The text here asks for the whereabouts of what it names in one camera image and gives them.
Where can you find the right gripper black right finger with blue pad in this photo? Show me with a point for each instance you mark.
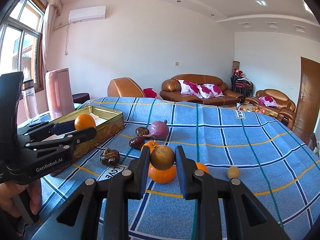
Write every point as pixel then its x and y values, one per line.
pixel 245 216

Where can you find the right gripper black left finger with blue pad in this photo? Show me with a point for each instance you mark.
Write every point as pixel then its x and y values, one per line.
pixel 78 217

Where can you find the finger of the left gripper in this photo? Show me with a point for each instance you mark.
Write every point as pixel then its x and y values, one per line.
pixel 77 137
pixel 59 128

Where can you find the small smooth orange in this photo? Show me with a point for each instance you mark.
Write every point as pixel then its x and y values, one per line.
pixel 84 121

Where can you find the brownish round fruit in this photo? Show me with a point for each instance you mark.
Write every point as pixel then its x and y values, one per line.
pixel 162 157

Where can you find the person's left hand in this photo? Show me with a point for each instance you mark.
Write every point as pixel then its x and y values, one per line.
pixel 10 189

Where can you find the orange behind brown fruit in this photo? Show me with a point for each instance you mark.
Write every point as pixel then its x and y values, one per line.
pixel 202 167

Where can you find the gold metal tin tray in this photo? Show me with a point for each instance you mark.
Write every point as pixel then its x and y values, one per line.
pixel 108 123

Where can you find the dark dried fruit near tin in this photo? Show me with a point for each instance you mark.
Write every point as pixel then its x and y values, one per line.
pixel 110 157

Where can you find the large mandarin orange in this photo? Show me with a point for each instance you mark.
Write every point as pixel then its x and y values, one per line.
pixel 160 176

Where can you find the dark round stool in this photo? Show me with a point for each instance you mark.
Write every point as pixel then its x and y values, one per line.
pixel 80 97

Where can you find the pink electric kettle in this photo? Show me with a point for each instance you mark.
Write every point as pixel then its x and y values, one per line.
pixel 59 94

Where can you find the small yellow-brown fruit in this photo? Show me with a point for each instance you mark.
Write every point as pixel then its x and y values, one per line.
pixel 233 172

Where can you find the dark red passion fruit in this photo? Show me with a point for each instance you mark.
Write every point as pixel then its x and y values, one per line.
pixel 137 142

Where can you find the clear glass bottle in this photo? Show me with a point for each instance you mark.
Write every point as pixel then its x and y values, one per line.
pixel 29 98

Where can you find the blue plaid tablecloth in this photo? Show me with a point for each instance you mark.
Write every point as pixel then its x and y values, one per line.
pixel 278 168

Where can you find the mandarin orange with stem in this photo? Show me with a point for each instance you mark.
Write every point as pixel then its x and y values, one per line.
pixel 150 144

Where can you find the dark wrinkled passion fruit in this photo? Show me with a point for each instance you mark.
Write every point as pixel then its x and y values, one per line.
pixel 142 131

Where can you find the brown leather armchair left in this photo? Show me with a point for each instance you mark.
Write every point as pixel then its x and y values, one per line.
pixel 124 87

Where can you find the brown leather armchair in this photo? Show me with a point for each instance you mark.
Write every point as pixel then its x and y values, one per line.
pixel 277 103
pixel 124 87

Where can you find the purple round radish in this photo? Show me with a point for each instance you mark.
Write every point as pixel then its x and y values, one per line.
pixel 158 130

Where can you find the red pillow on left armchair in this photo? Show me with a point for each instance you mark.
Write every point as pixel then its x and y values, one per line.
pixel 151 93

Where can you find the white pink floral pillow right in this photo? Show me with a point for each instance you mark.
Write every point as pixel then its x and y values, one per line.
pixel 209 91

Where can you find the white pink floral pillow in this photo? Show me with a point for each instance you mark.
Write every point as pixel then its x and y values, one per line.
pixel 209 91
pixel 189 88

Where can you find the brown leather three-seat sofa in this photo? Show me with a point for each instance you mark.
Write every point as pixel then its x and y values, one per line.
pixel 171 90

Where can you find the white pink floral pillow left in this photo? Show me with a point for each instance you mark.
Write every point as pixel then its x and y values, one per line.
pixel 189 88

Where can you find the coffee table with snacks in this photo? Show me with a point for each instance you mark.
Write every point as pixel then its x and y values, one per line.
pixel 247 107

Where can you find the stacked dark chairs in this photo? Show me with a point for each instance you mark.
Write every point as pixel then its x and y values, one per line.
pixel 241 84

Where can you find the floral pillow on right armchair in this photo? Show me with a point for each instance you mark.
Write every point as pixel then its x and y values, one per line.
pixel 268 101

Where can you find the brown leather armchair right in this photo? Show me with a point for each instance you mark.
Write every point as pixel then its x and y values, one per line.
pixel 277 103

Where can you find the brown wooden door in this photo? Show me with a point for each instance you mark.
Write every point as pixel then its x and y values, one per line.
pixel 308 101

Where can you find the window with frame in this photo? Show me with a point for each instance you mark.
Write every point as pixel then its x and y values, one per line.
pixel 21 37

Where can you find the white wall air conditioner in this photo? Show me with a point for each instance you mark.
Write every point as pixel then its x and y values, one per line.
pixel 87 14

